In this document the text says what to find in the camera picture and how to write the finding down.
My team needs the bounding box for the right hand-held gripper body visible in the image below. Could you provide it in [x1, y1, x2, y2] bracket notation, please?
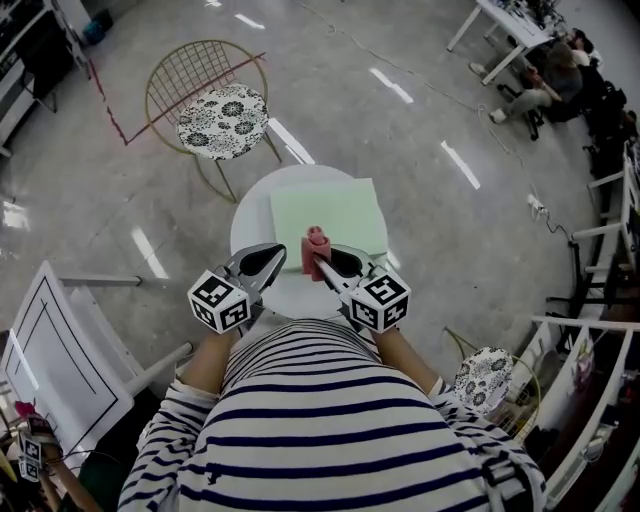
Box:
[339, 271, 413, 334]

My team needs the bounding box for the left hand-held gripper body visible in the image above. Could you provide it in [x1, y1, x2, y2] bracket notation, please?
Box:
[186, 265, 267, 334]

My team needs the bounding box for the pink cloth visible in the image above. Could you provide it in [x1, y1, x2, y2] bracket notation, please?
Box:
[300, 225, 333, 283]

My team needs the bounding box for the person's left forearm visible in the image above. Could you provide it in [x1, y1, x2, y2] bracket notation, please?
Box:
[179, 329, 242, 397]

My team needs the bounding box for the person's right forearm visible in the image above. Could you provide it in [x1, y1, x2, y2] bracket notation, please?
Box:
[373, 326, 442, 397]

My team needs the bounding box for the round white side table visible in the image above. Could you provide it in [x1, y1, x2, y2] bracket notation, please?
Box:
[229, 164, 389, 322]

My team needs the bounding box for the person's striped shirt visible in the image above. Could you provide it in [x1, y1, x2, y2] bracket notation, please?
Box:
[116, 319, 549, 512]

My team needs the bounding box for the white table with black lines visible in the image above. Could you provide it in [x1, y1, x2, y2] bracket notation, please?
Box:
[0, 259, 194, 457]

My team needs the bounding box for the white power strip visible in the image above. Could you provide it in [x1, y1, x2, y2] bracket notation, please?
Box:
[526, 193, 549, 222]

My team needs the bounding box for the black office chair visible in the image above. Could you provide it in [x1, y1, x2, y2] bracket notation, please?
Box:
[496, 81, 547, 142]

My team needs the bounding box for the white equipment bench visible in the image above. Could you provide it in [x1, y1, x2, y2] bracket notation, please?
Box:
[0, 0, 77, 157]

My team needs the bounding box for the gold wire chair floral cushion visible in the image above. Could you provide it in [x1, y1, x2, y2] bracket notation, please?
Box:
[144, 40, 284, 204]
[443, 326, 543, 447]

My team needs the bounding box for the black power cable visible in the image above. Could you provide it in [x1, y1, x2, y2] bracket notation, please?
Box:
[544, 209, 577, 242]

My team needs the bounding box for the long white floor cable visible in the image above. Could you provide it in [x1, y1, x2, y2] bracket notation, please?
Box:
[299, 0, 539, 202]

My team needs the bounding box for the white frame shelf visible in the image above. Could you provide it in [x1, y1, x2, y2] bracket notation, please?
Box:
[519, 314, 640, 512]

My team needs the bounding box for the white frame desk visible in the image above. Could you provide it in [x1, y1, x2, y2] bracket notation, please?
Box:
[571, 139, 640, 312]

